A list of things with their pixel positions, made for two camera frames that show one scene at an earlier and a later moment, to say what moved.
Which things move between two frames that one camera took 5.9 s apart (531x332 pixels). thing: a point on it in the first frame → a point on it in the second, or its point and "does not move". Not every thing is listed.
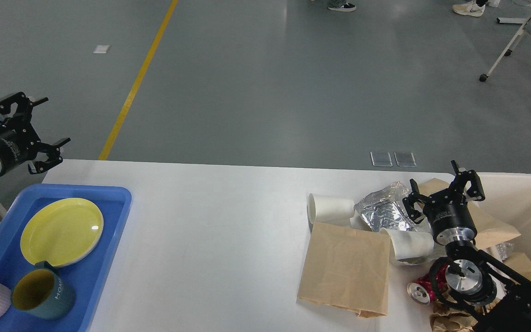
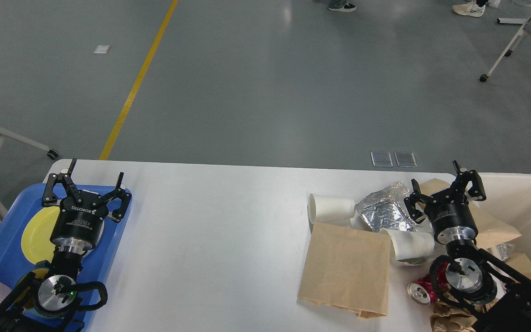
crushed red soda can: (421, 290) does not move
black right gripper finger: (408, 202) does not move
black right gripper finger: (475, 192) does not move
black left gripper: (14, 141) → (79, 224)
